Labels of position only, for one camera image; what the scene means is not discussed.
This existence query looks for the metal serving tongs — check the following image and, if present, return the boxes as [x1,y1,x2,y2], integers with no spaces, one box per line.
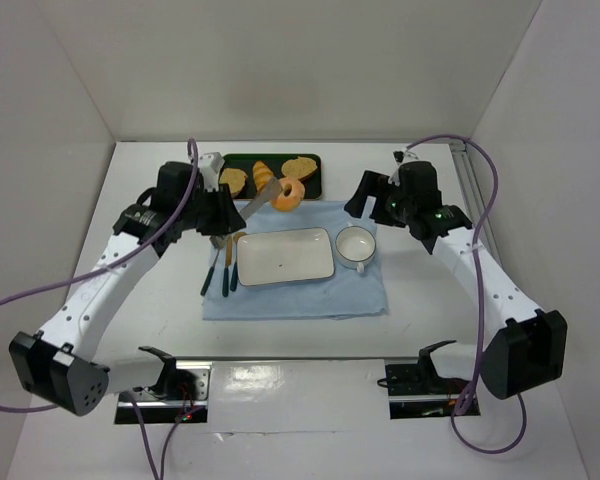
[210,178,282,250]

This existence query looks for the orange glazed donut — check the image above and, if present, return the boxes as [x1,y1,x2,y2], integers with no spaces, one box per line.
[270,177,305,213]

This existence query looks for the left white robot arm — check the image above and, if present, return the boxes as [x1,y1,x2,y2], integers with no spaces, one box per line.
[9,153,246,416]

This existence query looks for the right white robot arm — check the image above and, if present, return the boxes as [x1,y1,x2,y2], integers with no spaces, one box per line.
[344,161,567,399]

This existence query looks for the sliced brown bread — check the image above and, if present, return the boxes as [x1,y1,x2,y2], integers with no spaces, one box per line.
[219,168,248,198]

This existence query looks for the bread slice under donut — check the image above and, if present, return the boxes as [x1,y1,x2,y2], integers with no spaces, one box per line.
[281,156,318,182]

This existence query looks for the white round cup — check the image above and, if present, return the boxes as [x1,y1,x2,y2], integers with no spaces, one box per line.
[335,225,377,275]

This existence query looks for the golden croissant roll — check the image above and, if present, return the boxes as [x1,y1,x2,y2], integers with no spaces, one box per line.
[252,161,275,193]

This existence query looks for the dark green tray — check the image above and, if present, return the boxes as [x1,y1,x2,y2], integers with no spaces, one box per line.
[223,153,322,200]

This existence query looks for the white rectangular plate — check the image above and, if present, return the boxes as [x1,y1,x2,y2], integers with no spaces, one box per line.
[237,228,335,287]

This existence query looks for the light blue cloth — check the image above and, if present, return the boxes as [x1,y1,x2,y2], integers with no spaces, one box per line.
[202,200,388,321]

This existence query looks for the green handled knife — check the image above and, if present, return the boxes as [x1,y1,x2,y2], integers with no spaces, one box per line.
[200,239,226,296]

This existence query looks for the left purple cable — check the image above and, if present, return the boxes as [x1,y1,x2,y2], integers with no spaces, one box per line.
[0,138,201,480]

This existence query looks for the purple cable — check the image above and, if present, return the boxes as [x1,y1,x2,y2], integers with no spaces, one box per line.
[0,138,201,480]
[404,133,526,455]

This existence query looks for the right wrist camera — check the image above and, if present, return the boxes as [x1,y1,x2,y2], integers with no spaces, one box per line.
[393,148,420,166]

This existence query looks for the aluminium frame rail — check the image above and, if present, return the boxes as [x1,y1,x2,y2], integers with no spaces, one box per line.
[449,139,487,224]

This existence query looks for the green handled spoon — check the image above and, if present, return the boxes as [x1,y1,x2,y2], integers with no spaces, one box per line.
[229,232,246,292]

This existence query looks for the green handled fork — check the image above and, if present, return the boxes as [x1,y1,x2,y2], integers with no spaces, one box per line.
[222,236,233,298]

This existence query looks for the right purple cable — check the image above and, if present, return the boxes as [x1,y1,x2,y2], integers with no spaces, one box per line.
[404,133,526,455]

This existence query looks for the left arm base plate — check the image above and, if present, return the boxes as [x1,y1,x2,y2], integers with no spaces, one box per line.
[131,360,212,425]

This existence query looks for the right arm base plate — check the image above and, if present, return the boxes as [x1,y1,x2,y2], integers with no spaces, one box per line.
[376,363,468,420]

